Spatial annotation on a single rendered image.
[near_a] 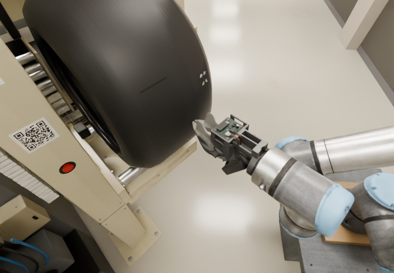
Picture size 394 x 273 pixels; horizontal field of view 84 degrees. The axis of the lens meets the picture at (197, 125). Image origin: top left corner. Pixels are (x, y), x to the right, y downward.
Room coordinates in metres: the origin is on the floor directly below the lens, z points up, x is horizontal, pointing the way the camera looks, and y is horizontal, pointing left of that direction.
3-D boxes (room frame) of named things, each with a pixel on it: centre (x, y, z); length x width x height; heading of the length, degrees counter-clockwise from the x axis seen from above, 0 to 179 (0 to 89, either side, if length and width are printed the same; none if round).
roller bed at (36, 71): (0.65, 0.68, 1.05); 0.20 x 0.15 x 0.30; 135
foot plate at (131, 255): (0.35, 0.42, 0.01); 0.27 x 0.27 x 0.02; 45
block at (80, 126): (0.51, 0.44, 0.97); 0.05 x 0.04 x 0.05; 45
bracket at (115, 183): (0.41, 0.38, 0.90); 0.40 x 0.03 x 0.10; 45
